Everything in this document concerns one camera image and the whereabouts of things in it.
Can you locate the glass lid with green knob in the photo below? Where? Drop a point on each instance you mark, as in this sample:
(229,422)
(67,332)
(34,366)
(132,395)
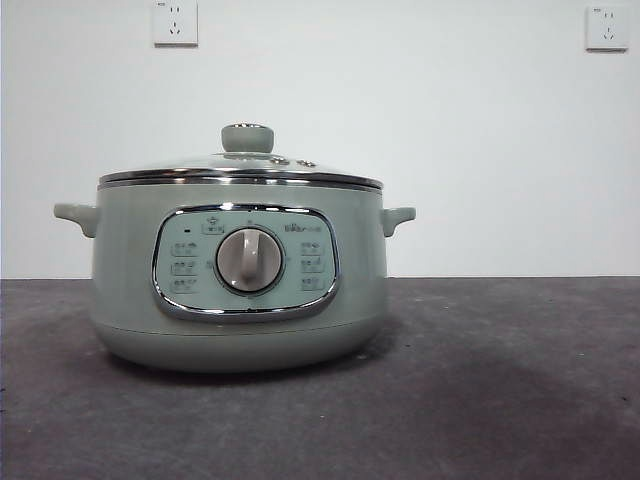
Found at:
(247,139)

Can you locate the pale green electric cooking pot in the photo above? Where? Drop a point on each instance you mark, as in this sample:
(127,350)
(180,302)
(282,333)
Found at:
(125,275)

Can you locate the white wall socket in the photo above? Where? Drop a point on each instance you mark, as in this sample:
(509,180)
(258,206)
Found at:
(175,25)
(607,30)

